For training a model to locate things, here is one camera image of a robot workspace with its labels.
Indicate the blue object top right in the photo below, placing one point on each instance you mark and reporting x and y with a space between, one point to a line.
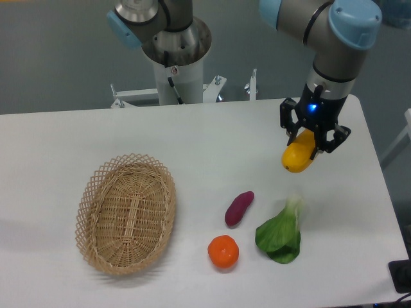
396 13

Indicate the black device at table edge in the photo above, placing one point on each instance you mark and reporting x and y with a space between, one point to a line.
400 274

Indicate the white frame at right edge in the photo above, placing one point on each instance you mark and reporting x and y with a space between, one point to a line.
400 142

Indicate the purple sweet potato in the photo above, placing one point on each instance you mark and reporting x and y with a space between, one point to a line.
238 208

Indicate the orange tangerine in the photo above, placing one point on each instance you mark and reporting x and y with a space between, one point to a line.
223 251

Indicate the green bok choy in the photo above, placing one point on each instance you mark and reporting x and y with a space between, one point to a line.
280 236

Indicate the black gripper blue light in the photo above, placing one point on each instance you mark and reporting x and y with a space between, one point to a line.
321 107

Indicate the yellow mango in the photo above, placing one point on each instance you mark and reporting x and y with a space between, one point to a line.
297 156

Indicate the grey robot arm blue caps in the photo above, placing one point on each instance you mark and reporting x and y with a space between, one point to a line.
340 33

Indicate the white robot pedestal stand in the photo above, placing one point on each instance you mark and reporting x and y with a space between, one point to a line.
177 59

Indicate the woven wicker basket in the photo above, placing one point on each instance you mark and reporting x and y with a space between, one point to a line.
126 214

